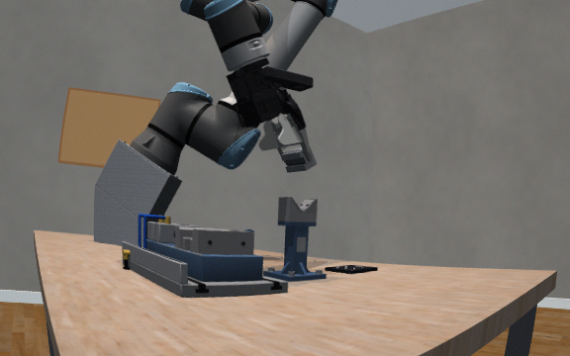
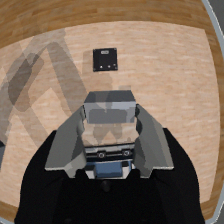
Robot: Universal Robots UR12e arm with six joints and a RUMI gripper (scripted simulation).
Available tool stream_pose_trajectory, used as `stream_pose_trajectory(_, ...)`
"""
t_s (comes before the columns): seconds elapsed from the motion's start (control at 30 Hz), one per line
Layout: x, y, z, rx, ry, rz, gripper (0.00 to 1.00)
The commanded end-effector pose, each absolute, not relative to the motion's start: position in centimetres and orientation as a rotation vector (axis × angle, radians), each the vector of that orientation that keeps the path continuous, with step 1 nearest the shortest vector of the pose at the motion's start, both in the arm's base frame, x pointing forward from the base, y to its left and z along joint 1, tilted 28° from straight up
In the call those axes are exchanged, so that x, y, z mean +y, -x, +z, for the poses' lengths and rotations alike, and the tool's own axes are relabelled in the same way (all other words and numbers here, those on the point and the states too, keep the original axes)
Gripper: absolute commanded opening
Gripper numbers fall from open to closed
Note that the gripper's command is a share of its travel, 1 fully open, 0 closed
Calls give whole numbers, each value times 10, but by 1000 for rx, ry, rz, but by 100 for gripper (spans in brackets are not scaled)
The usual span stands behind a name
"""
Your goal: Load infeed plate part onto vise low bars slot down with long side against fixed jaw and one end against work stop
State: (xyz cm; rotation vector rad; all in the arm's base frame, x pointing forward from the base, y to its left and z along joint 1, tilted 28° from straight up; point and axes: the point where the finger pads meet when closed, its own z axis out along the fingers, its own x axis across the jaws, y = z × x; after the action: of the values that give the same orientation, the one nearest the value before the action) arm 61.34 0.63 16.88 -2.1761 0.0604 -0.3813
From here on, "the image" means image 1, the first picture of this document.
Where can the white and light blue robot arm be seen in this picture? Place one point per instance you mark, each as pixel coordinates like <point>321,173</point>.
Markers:
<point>186,115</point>

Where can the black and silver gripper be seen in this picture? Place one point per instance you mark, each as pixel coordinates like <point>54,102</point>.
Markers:
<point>265,107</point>

